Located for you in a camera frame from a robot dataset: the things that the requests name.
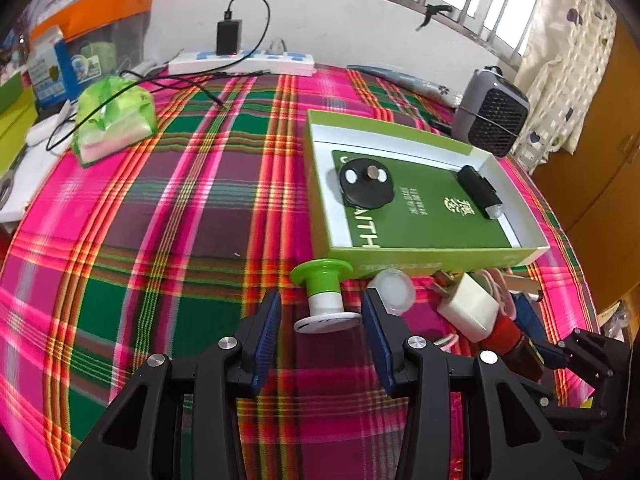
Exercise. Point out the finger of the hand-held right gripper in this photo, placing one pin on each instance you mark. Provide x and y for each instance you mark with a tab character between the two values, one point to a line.
545	400
555	355

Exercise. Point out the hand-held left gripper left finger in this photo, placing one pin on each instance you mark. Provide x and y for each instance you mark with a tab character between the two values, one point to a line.
265	340

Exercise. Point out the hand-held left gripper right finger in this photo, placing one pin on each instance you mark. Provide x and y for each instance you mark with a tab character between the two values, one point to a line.
377	340

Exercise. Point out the blue usb adapter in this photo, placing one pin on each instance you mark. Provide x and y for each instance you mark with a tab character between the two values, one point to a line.
529	317

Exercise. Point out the translucent white round cap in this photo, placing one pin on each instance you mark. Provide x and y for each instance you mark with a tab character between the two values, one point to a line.
396	291

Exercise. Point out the red capped brown bottle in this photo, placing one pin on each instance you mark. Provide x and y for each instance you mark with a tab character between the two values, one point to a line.
505	337

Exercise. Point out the green and white knob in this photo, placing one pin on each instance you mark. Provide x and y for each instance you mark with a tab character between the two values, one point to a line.
322	285

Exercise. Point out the green cardboard box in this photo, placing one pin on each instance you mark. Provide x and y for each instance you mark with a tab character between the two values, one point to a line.
425	210

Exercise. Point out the white charger plug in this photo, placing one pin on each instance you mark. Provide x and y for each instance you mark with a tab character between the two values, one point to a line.
470	307

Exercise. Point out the plaid blanket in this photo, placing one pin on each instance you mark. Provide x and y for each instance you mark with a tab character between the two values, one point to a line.
175	240

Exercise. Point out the black round disc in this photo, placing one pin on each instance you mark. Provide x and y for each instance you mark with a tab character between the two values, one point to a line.
365	182

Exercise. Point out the wooden wardrobe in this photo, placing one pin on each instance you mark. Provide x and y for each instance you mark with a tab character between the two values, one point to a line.
600	185

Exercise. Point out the small black flashlight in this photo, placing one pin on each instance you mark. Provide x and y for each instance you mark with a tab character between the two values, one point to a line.
477	190

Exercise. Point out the grey portable heater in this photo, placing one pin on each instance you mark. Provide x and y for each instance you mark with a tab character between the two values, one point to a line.
492	110

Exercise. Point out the folded grey floral umbrella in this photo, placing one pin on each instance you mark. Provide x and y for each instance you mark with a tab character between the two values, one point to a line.
415	82

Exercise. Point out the green tissue pack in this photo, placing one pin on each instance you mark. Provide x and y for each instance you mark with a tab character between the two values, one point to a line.
117	120

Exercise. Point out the white power strip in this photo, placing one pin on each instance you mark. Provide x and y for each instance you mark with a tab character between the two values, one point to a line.
240	62

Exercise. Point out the patterned curtain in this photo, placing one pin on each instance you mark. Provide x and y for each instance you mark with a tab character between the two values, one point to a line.
565	50

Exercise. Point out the black power adapter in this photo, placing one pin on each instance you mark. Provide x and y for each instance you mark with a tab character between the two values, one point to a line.
228	36

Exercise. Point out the yellow green box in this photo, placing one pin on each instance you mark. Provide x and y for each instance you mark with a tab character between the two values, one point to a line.
15	120

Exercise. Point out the blue cardboard box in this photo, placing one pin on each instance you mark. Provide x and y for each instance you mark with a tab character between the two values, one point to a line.
47	67

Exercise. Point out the orange lidded storage bin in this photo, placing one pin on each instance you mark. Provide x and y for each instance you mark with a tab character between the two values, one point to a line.
100	20

